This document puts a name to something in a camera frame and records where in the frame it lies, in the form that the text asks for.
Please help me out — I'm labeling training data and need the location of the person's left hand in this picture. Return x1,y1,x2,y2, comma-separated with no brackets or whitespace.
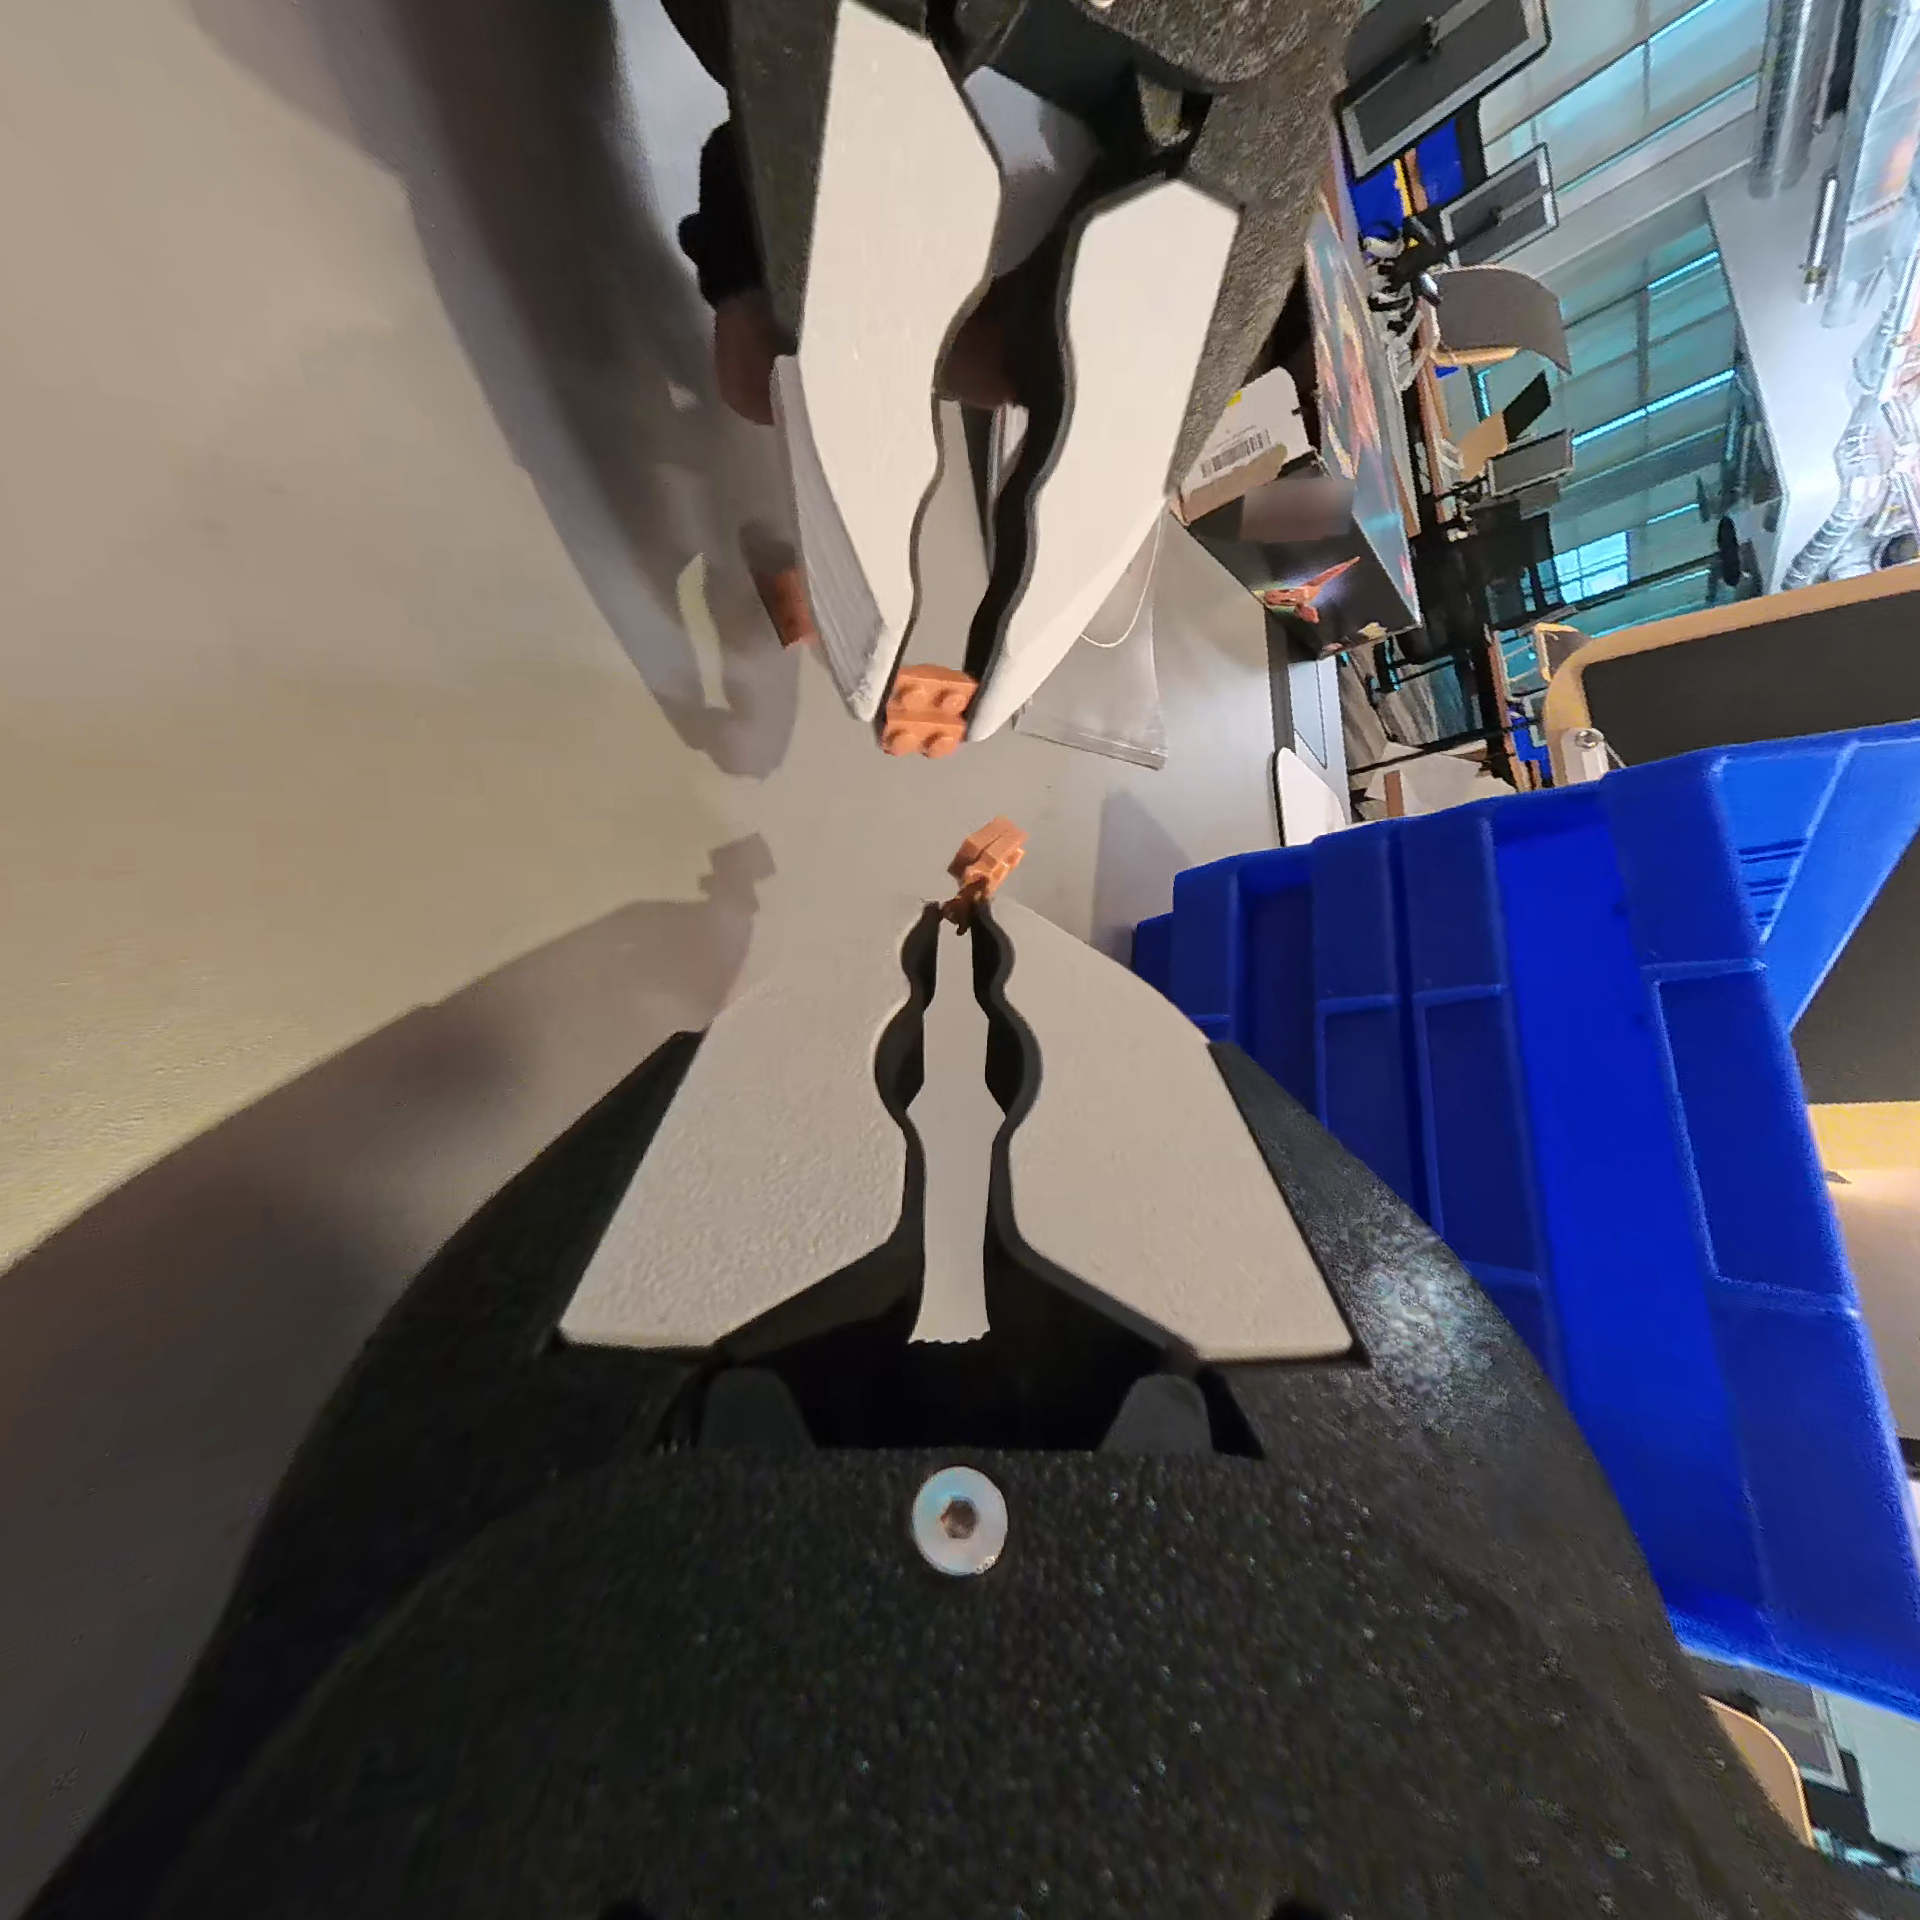
715,302,790,428

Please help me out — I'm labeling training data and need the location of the colourful printed toy box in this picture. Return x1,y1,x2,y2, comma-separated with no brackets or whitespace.
1176,121,1430,647

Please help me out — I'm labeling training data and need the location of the small orange brick assembly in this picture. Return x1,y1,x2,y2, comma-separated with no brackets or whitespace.
878,660,980,752

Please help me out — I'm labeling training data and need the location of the white curved board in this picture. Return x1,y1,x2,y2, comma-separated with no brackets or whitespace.
1272,738,1358,855

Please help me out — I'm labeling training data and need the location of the black board with wooden edge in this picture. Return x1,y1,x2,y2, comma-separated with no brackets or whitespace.
1546,554,1920,788

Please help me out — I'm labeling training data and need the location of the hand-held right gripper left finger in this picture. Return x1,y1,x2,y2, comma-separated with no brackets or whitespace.
563,910,956,1357

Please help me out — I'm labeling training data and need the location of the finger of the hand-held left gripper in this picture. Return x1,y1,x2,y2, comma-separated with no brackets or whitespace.
967,166,1247,736
773,0,1010,721

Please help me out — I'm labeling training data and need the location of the tiny orange brick part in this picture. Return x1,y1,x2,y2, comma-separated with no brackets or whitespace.
944,823,1034,925

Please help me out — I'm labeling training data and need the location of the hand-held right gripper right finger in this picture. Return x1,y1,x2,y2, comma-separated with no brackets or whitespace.
956,900,1352,1367

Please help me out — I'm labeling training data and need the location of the grey desk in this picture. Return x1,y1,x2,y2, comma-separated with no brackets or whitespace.
0,0,1412,1920

